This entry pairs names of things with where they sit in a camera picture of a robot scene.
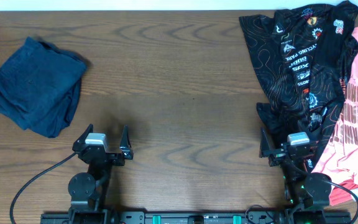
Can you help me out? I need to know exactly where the folded navy blue garment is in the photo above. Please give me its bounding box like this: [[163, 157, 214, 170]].
[[0, 37, 87, 138]]

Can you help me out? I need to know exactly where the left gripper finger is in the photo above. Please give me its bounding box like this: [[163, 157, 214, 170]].
[[119, 125, 134, 160], [73, 124, 93, 146]]

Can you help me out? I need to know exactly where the coral red t-shirt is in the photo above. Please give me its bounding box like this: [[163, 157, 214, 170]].
[[329, 179, 358, 206]]

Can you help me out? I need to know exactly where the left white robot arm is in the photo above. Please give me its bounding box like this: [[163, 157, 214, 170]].
[[68, 124, 134, 224]]

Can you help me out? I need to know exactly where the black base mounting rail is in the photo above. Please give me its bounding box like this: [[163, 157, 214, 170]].
[[40, 210, 352, 224]]

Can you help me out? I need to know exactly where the black printed cycling jersey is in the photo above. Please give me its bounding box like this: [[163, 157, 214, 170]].
[[239, 1, 358, 164]]

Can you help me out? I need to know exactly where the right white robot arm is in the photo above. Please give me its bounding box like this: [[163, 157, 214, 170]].
[[259, 128, 331, 223]]

